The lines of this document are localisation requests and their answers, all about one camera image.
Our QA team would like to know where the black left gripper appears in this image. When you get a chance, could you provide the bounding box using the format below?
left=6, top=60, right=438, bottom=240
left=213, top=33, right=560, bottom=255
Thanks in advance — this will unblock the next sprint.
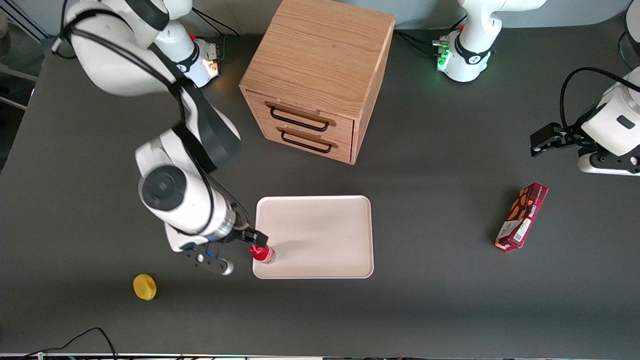
left=530, top=122, right=599, bottom=158

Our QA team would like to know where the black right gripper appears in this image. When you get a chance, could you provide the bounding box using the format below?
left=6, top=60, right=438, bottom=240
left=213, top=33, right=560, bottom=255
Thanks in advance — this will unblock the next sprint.
left=229, top=224, right=270, bottom=249

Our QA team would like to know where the small red coke bottle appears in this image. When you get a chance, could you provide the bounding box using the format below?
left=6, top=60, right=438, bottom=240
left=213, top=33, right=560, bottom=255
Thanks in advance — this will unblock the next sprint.
left=249, top=243, right=277, bottom=265

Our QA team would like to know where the pale pink rectangular tray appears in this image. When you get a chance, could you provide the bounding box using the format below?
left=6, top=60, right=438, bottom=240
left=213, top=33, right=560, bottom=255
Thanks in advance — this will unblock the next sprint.
left=252, top=195, right=375, bottom=280

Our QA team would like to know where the red snack box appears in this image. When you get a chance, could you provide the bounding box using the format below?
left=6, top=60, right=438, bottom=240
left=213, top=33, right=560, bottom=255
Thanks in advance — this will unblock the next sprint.
left=494, top=182, right=549, bottom=253

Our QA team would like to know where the wooden drawer front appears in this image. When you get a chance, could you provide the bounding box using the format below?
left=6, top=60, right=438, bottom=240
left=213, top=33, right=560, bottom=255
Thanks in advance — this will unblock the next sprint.
left=259, top=120, right=353, bottom=164
left=245, top=90, right=355, bottom=146

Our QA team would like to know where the yellow lemon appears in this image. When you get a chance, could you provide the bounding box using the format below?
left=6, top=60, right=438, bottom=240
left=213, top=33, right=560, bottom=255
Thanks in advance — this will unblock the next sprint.
left=132, top=273, right=158, bottom=302

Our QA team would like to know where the wooden drawer cabinet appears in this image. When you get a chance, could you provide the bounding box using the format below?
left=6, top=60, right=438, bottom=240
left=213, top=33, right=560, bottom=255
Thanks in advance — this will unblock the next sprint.
left=239, top=0, right=396, bottom=166

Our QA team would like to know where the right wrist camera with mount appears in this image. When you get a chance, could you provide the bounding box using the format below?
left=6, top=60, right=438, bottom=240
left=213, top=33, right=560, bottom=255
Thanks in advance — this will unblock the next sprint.
left=180, top=243, right=235, bottom=277

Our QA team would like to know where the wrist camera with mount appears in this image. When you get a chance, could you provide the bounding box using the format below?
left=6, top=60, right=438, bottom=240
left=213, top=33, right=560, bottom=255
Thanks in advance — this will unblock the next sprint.
left=577, top=148, right=640, bottom=177
left=180, top=243, right=235, bottom=277

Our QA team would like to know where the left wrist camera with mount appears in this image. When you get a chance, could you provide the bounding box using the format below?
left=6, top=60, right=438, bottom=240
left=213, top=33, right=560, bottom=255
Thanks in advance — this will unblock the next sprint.
left=577, top=148, right=640, bottom=177

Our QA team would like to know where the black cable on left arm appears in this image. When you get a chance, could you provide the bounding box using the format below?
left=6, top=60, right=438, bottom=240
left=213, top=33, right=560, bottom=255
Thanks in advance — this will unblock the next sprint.
left=559, top=67, right=632, bottom=130

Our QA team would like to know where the black metal drawer handle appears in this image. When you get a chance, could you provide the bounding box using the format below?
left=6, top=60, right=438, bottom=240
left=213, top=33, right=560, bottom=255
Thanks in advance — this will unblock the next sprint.
left=269, top=106, right=331, bottom=133
left=280, top=130, right=334, bottom=154

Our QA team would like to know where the black cable sleeve right arm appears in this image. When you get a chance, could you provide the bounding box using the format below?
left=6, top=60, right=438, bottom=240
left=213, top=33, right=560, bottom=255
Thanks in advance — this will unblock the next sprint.
left=52, top=0, right=252, bottom=232

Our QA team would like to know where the black cables left arm base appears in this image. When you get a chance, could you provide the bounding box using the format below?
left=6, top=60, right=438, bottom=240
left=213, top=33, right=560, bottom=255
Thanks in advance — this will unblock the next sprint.
left=394, top=14, right=468, bottom=59

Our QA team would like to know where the black cables arm base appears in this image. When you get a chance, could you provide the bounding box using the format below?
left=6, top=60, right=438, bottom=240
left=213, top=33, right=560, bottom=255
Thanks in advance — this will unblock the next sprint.
left=192, top=7, right=241, bottom=64
left=394, top=14, right=468, bottom=59

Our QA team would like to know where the black cable at table edge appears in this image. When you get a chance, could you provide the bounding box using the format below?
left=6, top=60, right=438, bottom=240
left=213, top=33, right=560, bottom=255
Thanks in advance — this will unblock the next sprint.
left=20, top=327, right=119, bottom=360

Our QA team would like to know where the black cables right arm base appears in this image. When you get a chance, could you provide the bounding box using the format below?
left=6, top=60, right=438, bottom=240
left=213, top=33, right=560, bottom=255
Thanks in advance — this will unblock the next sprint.
left=192, top=7, right=241, bottom=64

